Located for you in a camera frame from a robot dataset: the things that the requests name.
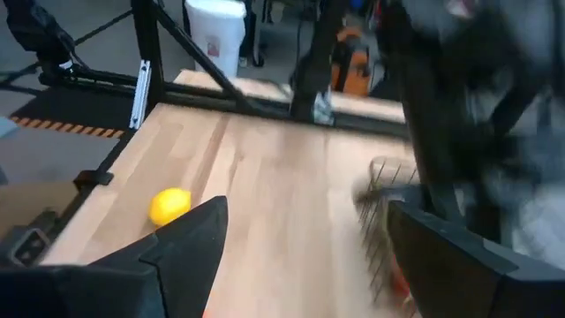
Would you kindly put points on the yellow lemon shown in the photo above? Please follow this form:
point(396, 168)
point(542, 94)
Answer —
point(167, 205)

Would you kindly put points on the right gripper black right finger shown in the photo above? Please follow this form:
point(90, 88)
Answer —
point(454, 274)

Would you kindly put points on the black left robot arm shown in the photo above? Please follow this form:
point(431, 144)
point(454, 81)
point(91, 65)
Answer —
point(441, 110)

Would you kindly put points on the white plastic bucket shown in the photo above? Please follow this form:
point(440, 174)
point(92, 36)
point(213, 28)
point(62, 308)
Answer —
point(216, 35)

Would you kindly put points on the orange and black vacuum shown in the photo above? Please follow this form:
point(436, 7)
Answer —
point(353, 66)

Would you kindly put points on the black mat with hazard stripes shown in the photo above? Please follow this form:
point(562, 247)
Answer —
point(66, 108)

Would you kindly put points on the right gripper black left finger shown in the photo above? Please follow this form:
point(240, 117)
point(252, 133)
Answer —
point(167, 274)

